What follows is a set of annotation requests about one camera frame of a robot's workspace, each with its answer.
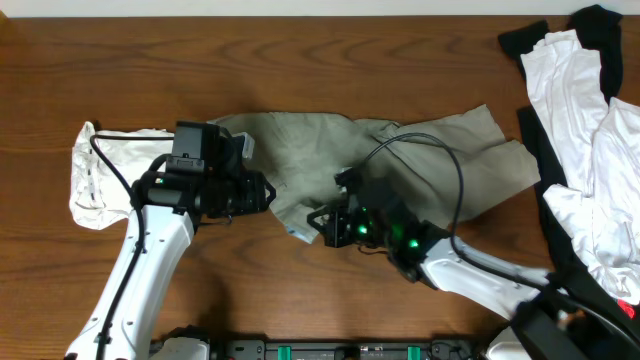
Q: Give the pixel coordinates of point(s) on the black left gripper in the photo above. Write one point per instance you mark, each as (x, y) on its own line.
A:
(252, 199)

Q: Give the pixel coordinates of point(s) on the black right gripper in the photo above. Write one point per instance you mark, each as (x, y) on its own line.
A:
(334, 236)

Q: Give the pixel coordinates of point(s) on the khaki shorts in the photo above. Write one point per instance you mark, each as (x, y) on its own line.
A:
(431, 164)

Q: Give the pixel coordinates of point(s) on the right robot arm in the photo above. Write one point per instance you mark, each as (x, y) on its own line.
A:
(551, 315)

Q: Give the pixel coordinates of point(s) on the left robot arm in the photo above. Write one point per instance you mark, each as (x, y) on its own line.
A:
(201, 176)

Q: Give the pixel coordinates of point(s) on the folded white cloth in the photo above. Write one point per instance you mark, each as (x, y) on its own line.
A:
(98, 199)

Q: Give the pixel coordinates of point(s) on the white shirt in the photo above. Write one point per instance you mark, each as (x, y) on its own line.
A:
(596, 141)

